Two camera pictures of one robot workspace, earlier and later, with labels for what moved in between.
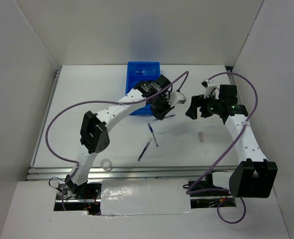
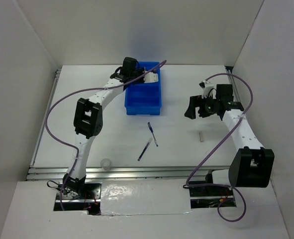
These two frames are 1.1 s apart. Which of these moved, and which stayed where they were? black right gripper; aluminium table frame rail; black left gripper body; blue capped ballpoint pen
Moved: black left gripper body
Stayed: aluminium table frame rail; black right gripper; blue capped ballpoint pen
